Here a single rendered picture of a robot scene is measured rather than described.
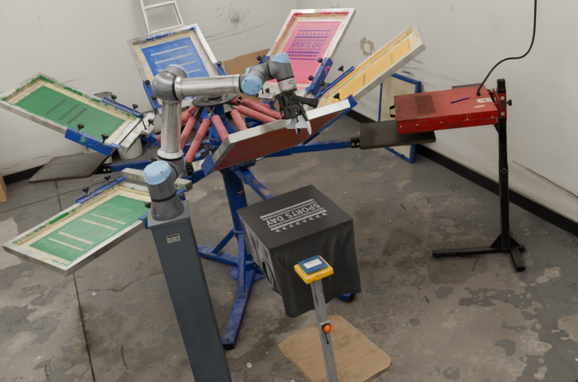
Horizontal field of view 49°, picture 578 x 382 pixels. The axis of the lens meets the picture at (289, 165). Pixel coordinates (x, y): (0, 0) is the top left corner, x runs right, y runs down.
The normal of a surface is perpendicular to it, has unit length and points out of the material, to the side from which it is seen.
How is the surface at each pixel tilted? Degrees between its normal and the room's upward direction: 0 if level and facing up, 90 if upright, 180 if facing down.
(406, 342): 0
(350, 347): 0
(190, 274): 90
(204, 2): 90
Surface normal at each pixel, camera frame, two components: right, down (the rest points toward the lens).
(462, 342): -0.16, -0.90
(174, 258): 0.20, 0.37
